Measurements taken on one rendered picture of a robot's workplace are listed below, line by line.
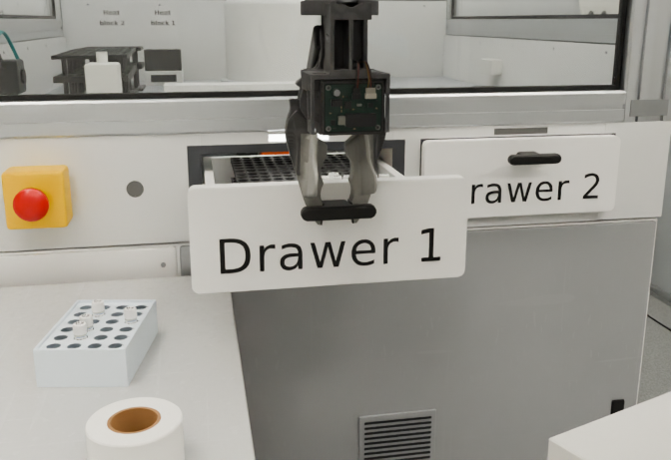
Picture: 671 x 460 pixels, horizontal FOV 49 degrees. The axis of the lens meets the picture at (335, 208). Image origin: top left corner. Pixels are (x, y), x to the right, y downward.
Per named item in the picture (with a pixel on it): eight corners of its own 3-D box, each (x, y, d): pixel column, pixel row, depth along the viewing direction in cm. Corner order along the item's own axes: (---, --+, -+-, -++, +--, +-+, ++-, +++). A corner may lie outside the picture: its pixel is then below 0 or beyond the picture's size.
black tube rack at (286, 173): (390, 237, 88) (391, 185, 86) (242, 246, 85) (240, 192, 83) (351, 196, 109) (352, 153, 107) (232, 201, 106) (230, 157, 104)
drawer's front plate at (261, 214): (464, 276, 80) (469, 177, 77) (192, 294, 75) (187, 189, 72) (459, 271, 82) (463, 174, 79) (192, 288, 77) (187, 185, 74)
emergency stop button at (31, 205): (49, 222, 88) (45, 189, 87) (13, 224, 87) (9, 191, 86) (53, 216, 91) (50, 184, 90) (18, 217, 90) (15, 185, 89)
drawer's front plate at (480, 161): (614, 211, 108) (621, 136, 105) (422, 221, 103) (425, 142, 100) (608, 208, 109) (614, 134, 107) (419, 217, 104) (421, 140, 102)
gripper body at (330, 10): (308, 143, 65) (306, -1, 62) (294, 129, 73) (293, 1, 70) (392, 140, 66) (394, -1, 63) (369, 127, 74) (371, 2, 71)
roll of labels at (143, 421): (152, 504, 52) (148, 453, 51) (68, 484, 54) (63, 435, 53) (202, 451, 58) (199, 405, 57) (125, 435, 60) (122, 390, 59)
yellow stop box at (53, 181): (67, 229, 91) (62, 172, 89) (4, 232, 89) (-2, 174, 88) (73, 219, 95) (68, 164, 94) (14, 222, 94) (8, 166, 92)
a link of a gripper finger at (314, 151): (297, 234, 68) (309, 136, 66) (289, 219, 74) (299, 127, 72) (330, 237, 69) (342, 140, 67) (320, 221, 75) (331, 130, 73)
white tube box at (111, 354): (128, 387, 68) (125, 348, 67) (36, 387, 68) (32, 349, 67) (158, 331, 80) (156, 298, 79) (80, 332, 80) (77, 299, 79)
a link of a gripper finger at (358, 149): (361, 235, 70) (350, 140, 67) (348, 220, 75) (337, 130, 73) (393, 230, 70) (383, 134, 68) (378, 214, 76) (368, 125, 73)
